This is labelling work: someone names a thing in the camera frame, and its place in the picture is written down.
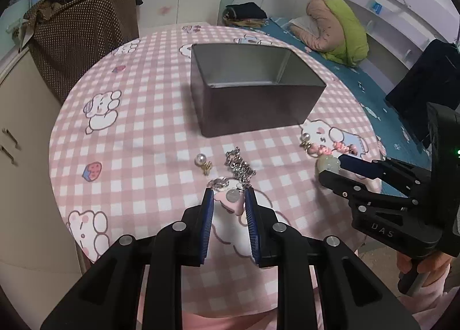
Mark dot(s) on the blue candy print mattress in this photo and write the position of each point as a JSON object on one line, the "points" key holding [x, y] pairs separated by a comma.
{"points": [[363, 91]]}

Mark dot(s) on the green blanket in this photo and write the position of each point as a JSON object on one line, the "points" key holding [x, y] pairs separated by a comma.
{"points": [[348, 31]]}

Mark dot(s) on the pale pink butterfly sticker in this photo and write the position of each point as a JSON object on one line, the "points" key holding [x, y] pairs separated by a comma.
{"points": [[164, 10]]}

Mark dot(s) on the lavender bed shelf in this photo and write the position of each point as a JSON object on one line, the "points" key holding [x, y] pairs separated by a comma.
{"points": [[395, 17]]}

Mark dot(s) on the pink checkered bear tablecloth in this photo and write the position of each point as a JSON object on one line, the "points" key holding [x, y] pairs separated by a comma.
{"points": [[143, 136]]}

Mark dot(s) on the dark hanging garment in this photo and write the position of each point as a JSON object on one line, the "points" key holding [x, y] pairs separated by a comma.
{"points": [[424, 78]]}

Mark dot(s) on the beige cabinet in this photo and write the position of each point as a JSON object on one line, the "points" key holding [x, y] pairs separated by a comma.
{"points": [[21, 136]]}

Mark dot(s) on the brown dotted fabric cover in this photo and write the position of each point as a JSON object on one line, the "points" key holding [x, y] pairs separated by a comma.
{"points": [[79, 35]]}

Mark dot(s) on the person's right forearm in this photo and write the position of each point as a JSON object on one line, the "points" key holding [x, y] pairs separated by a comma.
{"points": [[435, 303]]}

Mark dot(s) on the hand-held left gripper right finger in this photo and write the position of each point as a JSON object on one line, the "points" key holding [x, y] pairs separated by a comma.
{"points": [[251, 225]]}

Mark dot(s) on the pearl earring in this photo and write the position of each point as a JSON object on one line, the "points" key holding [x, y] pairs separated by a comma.
{"points": [[198, 160]]}

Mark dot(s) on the white pillow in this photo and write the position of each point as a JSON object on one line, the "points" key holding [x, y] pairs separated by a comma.
{"points": [[300, 24]]}

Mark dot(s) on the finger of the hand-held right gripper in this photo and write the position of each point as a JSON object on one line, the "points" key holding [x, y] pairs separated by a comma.
{"points": [[359, 168], [341, 184]]}

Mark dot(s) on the teal drawer unit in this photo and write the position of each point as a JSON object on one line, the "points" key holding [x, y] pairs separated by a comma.
{"points": [[10, 28]]}

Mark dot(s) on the folded dark clothes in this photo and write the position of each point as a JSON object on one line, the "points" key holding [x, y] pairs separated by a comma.
{"points": [[248, 10]]}

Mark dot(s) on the grey metal tin box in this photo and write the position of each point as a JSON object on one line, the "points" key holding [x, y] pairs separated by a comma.
{"points": [[244, 110]]}

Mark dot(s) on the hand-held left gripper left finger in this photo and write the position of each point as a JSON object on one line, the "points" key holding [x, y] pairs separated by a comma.
{"points": [[206, 224]]}

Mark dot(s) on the person's right hand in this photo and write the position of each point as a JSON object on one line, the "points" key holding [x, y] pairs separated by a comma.
{"points": [[436, 266]]}

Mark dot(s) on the pink pillow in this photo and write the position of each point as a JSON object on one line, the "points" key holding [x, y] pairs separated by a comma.
{"points": [[323, 28]]}

